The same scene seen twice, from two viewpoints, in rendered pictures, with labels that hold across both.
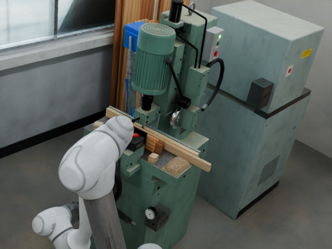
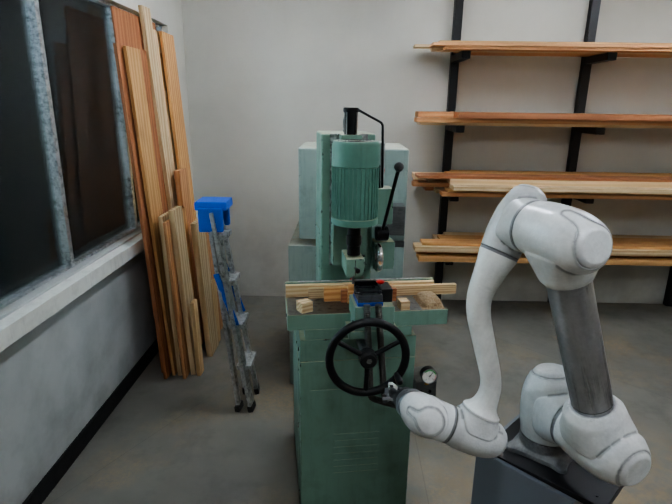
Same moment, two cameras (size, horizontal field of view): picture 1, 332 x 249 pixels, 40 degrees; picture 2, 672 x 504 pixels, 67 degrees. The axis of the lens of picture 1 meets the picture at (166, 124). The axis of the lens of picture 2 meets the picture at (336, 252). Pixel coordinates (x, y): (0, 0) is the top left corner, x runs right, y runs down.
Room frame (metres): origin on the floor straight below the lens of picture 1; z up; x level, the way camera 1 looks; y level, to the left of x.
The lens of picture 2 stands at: (0.55, 1.27, 1.63)
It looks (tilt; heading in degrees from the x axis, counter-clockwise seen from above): 16 degrees down; 324
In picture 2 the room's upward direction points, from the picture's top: 1 degrees clockwise
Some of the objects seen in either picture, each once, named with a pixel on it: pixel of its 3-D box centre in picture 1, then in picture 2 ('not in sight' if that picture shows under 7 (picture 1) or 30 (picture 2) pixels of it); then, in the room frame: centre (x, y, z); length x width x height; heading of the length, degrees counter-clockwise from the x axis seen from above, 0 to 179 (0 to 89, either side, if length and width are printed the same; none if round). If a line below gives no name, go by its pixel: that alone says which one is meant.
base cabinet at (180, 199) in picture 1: (142, 200); (345, 400); (2.13, 0.06, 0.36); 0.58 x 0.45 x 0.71; 151
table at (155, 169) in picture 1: (134, 151); (366, 313); (1.91, 0.14, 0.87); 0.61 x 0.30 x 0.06; 61
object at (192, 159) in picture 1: (160, 142); (383, 290); (1.96, 0.01, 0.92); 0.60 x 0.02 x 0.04; 61
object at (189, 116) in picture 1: (187, 116); (382, 253); (2.11, -0.11, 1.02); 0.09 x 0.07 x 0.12; 61
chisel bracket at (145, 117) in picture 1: (147, 114); (353, 264); (2.04, 0.11, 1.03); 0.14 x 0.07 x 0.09; 151
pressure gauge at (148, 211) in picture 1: (151, 213); (428, 376); (1.71, -0.01, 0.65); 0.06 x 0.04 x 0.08; 61
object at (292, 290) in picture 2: (149, 133); (360, 288); (2.02, 0.08, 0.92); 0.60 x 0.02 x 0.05; 61
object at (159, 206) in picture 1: (157, 217); (422, 383); (1.77, -0.05, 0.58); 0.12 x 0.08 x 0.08; 151
